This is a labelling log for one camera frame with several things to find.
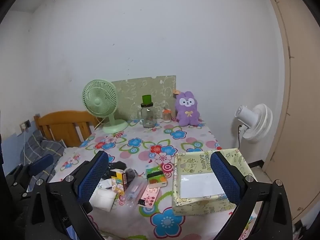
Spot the grey plaid blanket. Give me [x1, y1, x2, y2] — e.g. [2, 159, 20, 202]
[5, 129, 65, 180]

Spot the wall power outlet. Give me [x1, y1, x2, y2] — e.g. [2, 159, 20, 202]
[19, 120, 31, 135]

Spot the green tissue pack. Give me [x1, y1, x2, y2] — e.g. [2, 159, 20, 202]
[146, 165, 167, 188]

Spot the white cloth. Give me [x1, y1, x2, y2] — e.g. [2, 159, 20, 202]
[91, 179, 115, 210]

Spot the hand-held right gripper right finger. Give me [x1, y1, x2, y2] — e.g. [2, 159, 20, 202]
[209, 151, 293, 240]

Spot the yellow cartoon storage box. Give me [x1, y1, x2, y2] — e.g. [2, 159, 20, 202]
[172, 148, 253, 216]

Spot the beige door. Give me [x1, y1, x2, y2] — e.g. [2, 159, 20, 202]
[262, 0, 320, 220]

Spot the black plastic bag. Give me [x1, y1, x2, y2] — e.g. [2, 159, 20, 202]
[107, 161, 127, 172]

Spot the clear plastic packet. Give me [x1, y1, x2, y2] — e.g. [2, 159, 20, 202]
[124, 180, 148, 205]

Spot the small cartoon printed box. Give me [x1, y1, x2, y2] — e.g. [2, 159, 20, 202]
[110, 169, 128, 194]

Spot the glass jar mug green lid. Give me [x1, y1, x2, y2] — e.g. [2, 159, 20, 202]
[137, 94, 156, 128]

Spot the white standing fan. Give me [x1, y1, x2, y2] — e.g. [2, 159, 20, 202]
[235, 103, 273, 144]

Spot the green patterned board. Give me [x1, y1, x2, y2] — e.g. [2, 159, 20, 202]
[111, 75, 177, 122]

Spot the grey sock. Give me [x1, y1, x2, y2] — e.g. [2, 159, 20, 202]
[125, 169, 138, 184]

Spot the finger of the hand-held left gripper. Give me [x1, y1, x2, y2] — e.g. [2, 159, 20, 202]
[6, 154, 54, 201]

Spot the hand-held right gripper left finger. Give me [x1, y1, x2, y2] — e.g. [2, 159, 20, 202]
[24, 150, 110, 240]

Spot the green desk fan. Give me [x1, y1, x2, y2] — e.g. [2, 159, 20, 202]
[82, 79, 128, 133]

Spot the floral tablecloth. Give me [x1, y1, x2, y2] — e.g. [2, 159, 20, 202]
[49, 119, 258, 240]

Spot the purple plush bunny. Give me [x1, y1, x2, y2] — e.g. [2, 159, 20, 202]
[174, 91, 200, 127]

